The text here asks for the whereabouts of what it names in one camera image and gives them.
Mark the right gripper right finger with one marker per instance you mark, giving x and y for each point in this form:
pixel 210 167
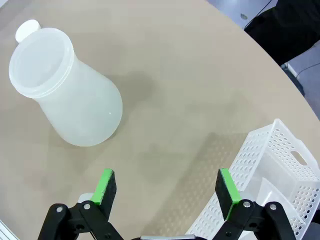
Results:
pixel 226 192

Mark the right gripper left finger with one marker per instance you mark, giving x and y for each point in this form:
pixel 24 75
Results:
pixel 105 192

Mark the translucent conical plastic flask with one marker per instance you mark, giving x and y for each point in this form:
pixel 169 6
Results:
pixel 75 100

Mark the white round screw cap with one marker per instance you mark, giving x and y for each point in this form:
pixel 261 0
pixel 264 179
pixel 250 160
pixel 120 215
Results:
pixel 26 30

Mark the white perforated plastic basket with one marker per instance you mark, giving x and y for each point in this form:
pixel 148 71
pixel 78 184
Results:
pixel 250 160

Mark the person torso black t-shirt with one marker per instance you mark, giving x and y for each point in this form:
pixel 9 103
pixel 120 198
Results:
pixel 287 27

